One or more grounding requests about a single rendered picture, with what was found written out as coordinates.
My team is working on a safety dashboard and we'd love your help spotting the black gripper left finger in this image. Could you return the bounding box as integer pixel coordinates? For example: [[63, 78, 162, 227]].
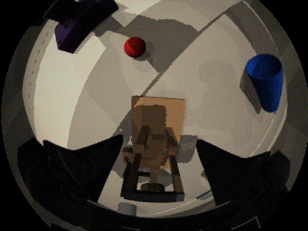
[[42, 134, 123, 203]]

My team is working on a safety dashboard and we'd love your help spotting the dark grey cup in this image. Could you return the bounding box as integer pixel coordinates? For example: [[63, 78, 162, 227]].
[[116, 201, 138, 217]]

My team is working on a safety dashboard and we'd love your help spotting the dark red ball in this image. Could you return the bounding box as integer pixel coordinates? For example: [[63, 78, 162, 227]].
[[124, 36, 146, 58]]

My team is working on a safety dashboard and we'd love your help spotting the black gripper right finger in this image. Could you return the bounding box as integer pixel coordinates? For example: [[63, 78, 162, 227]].
[[196, 139, 270, 207]]

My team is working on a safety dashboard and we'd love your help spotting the blue cup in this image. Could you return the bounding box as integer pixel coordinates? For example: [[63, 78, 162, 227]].
[[245, 54, 282, 113]]

